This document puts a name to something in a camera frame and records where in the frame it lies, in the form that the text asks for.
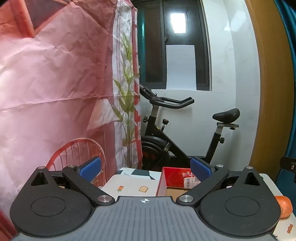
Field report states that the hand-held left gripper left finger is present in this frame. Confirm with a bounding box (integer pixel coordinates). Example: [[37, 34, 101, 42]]
[[30, 156, 115, 207]]

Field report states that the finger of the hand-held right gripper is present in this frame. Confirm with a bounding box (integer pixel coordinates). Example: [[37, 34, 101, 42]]
[[279, 156, 296, 182]]

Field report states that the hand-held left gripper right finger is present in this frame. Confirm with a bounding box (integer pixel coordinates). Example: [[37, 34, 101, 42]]
[[176, 157, 263, 207]]

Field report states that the red strawberry print box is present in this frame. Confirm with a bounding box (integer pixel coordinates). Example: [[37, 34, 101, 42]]
[[156, 166, 208, 197]]

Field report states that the black exercise bike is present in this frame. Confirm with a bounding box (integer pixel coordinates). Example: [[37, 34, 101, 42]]
[[139, 85, 241, 172]]

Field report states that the pink printed backdrop cloth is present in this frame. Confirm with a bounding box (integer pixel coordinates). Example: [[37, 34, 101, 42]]
[[0, 0, 142, 239]]

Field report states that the teal curtain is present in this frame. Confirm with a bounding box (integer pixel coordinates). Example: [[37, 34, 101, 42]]
[[274, 0, 296, 158]]

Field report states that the dark window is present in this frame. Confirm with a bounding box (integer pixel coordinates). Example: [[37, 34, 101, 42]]
[[133, 0, 212, 91]]

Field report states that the wooden door frame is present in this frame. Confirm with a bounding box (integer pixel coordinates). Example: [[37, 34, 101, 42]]
[[245, 0, 293, 173]]

